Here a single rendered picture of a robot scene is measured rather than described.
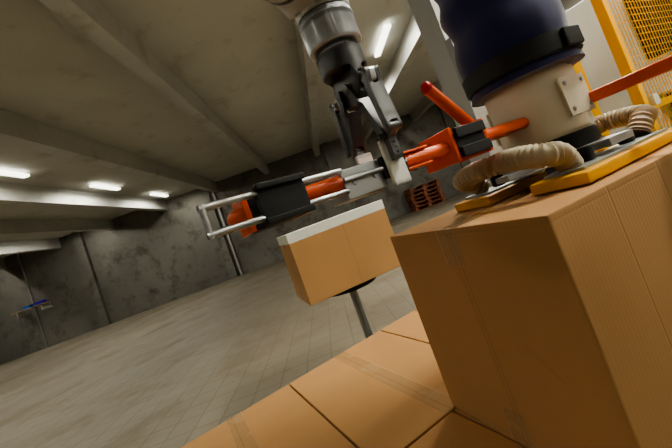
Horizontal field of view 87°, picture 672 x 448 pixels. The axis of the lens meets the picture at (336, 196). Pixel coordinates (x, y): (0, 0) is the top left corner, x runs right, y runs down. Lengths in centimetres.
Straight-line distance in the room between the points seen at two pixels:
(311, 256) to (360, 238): 30
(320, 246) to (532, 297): 149
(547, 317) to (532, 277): 6
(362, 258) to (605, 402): 156
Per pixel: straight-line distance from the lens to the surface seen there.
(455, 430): 89
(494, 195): 78
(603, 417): 64
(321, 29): 58
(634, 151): 78
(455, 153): 61
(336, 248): 198
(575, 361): 61
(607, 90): 84
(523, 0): 81
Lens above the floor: 104
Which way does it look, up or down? 3 degrees up
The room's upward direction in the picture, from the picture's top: 20 degrees counter-clockwise
